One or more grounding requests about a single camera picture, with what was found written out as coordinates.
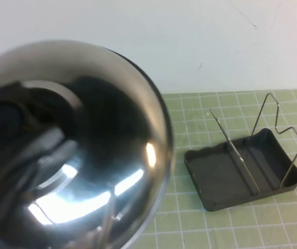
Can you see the steel pot lid black knob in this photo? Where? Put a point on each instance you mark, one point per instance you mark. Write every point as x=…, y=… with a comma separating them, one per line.
x=112, y=116

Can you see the green checked tablecloth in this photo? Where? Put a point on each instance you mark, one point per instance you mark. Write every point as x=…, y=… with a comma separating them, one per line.
x=241, y=228

